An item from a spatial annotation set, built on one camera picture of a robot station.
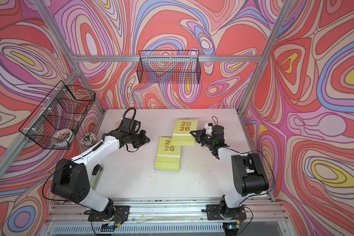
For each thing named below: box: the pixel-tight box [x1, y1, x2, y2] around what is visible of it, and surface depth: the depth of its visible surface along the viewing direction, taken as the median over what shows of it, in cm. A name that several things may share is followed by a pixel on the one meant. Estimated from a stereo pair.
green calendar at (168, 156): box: [154, 136, 181, 172], surface depth 91 cm
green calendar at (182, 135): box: [171, 118, 198, 146], surface depth 93 cm
